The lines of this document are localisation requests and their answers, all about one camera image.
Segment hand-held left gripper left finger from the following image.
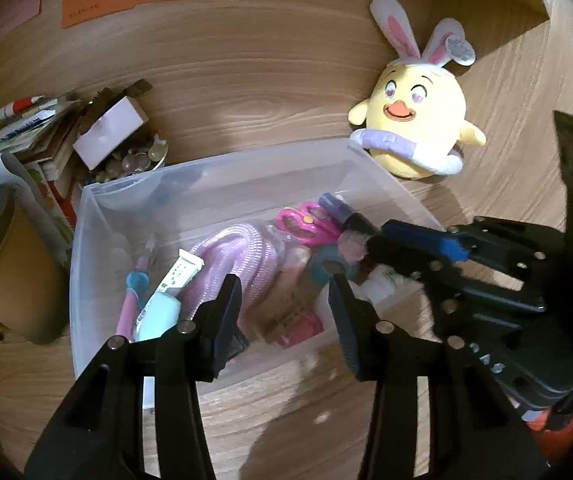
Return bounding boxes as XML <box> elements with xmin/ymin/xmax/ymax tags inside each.
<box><xmin>24</xmin><ymin>274</ymin><xmax>246</xmax><ymax>480</ymax></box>

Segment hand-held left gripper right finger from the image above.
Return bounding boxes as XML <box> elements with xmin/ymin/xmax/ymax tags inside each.
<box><xmin>327</xmin><ymin>274</ymin><xmax>553</xmax><ymax>480</ymax></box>

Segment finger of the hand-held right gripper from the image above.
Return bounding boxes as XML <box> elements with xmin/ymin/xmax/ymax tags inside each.
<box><xmin>366</xmin><ymin>219</ymin><xmax>470</xmax><ymax>281</ymax></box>
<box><xmin>447</xmin><ymin>216</ymin><xmax>565</xmax><ymax>307</ymax></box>

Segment teal and white tube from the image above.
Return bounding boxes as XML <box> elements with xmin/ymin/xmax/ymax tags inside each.
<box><xmin>132</xmin><ymin>248</ymin><xmax>208</xmax><ymax>344</ymax></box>

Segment pink rope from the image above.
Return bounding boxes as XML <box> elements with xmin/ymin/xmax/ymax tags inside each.
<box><xmin>181</xmin><ymin>224</ymin><xmax>289</xmax><ymax>322</ymax></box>

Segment purple marker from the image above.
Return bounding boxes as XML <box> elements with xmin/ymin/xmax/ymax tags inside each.
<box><xmin>318</xmin><ymin>192</ymin><xmax>383</xmax><ymax>242</ymax></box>

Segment pink pen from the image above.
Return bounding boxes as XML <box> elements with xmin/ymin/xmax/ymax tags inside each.
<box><xmin>115</xmin><ymin>233</ymin><xmax>158</xmax><ymax>339</ymax></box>

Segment pink scissors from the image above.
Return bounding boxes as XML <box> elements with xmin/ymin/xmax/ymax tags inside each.
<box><xmin>276</xmin><ymin>202</ymin><xmax>343</xmax><ymax>247</ymax></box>

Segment clear plastic storage box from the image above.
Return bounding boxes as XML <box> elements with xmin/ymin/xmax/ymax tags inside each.
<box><xmin>69</xmin><ymin>139</ymin><xmax>443</xmax><ymax>397</ymax></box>

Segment person's right forearm orange sleeve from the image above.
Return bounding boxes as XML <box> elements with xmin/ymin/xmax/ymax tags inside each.
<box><xmin>529</xmin><ymin>384</ymin><xmax>573</xmax><ymax>445</ymax></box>

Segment red and pink packet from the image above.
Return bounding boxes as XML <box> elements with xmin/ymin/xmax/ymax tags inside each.
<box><xmin>266</xmin><ymin>310</ymin><xmax>325</xmax><ymax>349</ymax></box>

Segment yellow chick plush bunny ears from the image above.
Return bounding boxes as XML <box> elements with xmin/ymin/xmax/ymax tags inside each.
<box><xmin>348</xmin><ymin>0</ymin><xmax>487</xmax><ymax>180</ymax></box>

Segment bowl of glass beads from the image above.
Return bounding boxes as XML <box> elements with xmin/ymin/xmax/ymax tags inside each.
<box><xmin>84</xmin><ymin>134</ymin><xmax>170</xmax><ymax>209</ymax></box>

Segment brown paper cup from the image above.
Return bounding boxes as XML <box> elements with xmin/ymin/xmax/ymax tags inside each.
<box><xmin>0</xmin><ymin>185</ymin><xmax>73</xmax><ymax>346</ymax></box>

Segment white notepad block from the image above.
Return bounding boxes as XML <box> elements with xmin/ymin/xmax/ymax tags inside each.
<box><xmin>72</xmin><ymin>96</ymin><xmax>147</xmax><ymax>171</ymax></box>

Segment stack of books and papers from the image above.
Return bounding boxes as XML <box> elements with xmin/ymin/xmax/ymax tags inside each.
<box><xmin>0</xmin><ymin>92</ymin><xmax>90</xmax><ymax>233</ymax></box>

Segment red and white glue tube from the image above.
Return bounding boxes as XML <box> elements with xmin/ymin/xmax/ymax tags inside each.
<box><xmin>0</xmin><ymin>94</ymin><xmax>53</xmax><ymax>121</ymax></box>

